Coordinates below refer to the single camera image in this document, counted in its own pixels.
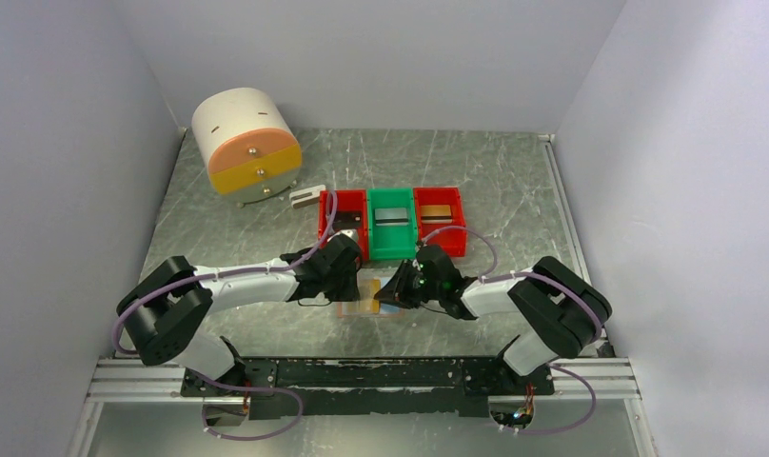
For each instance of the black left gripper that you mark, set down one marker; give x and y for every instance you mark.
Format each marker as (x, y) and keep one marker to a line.
(351, 292)

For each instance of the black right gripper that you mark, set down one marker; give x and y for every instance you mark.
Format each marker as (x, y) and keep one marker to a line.
(396, 290)

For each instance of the tan leather card holder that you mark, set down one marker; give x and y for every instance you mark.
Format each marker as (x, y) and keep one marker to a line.
(350, 309)

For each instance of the gold credit card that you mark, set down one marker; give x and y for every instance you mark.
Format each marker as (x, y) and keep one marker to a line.
(436, 214)

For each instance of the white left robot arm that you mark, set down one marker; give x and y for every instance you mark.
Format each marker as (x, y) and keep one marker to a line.
(162, 315)

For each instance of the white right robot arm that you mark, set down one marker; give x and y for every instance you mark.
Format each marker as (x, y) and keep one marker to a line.
(564, 312)

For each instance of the black credit card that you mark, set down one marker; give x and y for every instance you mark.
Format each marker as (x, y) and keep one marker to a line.
(347, 220)

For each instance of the silver credit card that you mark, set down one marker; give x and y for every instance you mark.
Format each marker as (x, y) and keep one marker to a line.
(386, 217)

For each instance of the green plastic bin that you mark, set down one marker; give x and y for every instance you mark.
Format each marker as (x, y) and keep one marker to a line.
(391, 243)

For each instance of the small white grey block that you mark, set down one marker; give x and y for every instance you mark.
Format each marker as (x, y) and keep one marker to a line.
(301, 198)

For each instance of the round white drawer cabinet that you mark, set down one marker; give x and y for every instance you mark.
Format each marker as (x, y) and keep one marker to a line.
(248, 149)

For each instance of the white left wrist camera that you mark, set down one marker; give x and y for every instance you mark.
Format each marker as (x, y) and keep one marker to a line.
(352, 234)

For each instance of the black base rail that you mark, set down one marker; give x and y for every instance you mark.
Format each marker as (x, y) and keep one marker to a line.
(265, 388)

